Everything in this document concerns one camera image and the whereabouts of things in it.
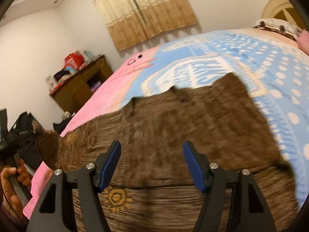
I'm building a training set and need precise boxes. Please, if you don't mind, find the brown knit sweater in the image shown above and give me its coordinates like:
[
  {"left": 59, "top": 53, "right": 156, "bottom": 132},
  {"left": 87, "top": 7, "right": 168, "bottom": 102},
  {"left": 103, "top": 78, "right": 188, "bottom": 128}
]
[{"left": 36, "top": 73, "right": 298, "bottom": 231}]

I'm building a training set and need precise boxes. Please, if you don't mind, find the person's left hand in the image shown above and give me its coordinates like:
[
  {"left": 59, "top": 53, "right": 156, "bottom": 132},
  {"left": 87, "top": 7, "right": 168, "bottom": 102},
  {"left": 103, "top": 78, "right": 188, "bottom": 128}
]
[{"left": 1, "top": 159, "right": 31, "bottom": 221}]

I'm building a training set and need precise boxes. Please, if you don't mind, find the black bag on floor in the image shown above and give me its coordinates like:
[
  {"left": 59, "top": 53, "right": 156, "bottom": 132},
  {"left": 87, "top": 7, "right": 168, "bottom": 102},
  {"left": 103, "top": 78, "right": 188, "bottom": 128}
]
[{"left": 53, "top": 111, "right": 75, "bottom": 135}]

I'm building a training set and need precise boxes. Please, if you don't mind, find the dark wooden desk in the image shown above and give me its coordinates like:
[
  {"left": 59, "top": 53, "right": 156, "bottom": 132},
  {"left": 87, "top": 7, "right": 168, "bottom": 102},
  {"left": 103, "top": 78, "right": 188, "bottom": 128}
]
[{"left": 49, "top": 55, "right": 113, "bottom": 113}]

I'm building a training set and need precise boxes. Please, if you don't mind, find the red gift bag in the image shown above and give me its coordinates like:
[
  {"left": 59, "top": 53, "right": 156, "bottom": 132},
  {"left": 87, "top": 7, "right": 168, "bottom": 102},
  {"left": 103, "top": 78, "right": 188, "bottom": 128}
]
[{"left": 64, "top": 52, "right": 84, "bottom": 70}]

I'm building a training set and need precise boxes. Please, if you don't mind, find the pink and blue bedspread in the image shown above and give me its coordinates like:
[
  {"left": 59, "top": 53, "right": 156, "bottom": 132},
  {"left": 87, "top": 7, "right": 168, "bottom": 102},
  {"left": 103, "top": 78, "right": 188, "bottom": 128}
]
[{"left": 25, "top": 29, "right": 308, "bottom": 217}]

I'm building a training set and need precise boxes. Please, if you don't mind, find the beige patterned curtain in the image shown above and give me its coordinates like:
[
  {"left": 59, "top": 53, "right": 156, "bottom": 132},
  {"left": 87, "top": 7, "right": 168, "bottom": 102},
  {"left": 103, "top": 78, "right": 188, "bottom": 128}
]
[{"left": 93, "top": 0, "right": 199, "bottom": 51}]

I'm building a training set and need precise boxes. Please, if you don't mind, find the pink pillow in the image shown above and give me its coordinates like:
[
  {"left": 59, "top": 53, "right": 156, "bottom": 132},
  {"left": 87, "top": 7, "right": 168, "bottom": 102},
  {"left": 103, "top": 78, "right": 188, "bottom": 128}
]
[{"left": 297, "top": 30, "right": 309, "bottom": 55}]

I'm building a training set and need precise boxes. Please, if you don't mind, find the spotted pillow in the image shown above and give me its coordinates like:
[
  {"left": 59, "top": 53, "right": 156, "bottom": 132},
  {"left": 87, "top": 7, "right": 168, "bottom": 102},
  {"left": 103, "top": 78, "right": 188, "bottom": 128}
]
[{"left": 254, "top": 18, "right": 303, "bottom": 41}]

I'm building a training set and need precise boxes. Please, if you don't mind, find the cream headboard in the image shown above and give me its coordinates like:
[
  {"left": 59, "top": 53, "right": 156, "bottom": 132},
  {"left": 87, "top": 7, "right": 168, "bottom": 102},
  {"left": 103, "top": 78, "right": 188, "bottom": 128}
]
[{"left": 261, "top": 0, "right": 307, "bottom": 29}]

